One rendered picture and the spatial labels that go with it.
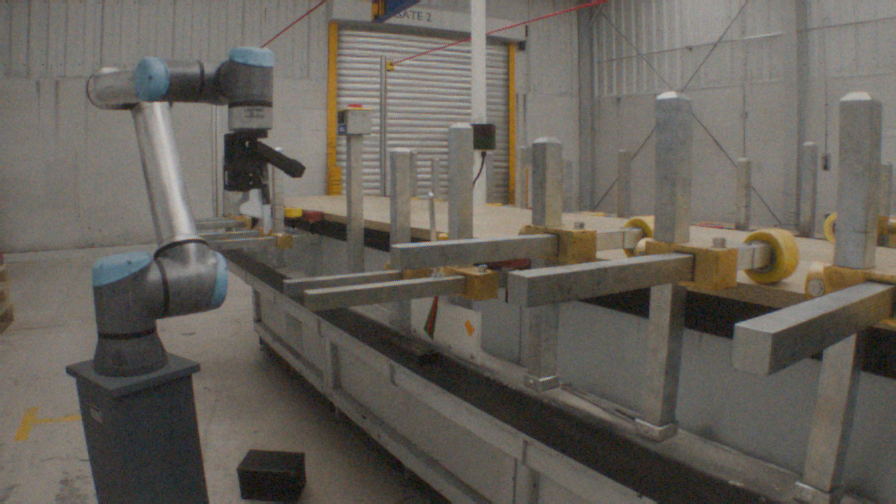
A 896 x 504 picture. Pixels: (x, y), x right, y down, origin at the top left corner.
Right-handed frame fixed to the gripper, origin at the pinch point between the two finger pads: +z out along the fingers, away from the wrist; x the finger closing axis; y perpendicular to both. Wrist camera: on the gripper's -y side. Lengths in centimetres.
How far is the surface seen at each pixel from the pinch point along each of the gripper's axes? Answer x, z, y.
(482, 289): 27.7, 9.6, -34.2
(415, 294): 25.0, 9.9, -22.1
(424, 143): -751, -52, -405
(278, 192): -104, -4, -27
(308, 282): 0.7, 10.7, -9.2
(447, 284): 24.5, 8.7, -28.7
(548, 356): 45, 18, -36
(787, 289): 76, 4, -56
